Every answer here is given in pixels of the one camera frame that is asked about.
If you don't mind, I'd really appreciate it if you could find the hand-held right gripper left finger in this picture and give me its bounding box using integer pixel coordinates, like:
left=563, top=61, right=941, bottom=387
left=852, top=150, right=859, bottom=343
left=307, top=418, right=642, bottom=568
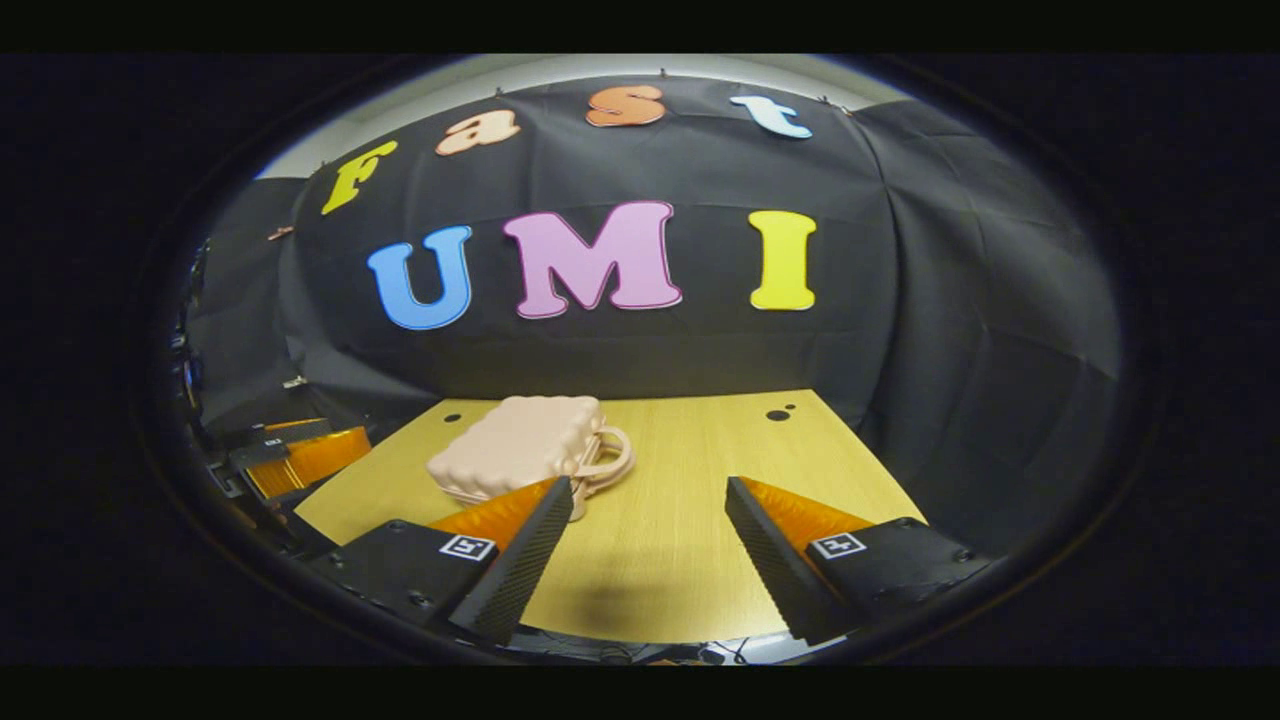
left=305, top=474, right=575, bottom=647

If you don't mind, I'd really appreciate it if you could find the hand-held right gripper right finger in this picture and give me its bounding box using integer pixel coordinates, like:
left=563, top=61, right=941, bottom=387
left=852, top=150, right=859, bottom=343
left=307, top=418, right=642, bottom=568
left=724, top=476, right=992, bottom=647

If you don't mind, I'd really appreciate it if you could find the pink suitcase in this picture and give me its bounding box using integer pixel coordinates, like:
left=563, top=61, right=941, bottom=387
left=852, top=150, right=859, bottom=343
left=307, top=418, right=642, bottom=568
left=426, top=394, right=637, bottom=524

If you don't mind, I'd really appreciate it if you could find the black backdrop cloth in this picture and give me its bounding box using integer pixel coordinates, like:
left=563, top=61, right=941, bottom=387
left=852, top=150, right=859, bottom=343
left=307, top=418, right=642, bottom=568
left=185, top=75, right=1123, bottom=531

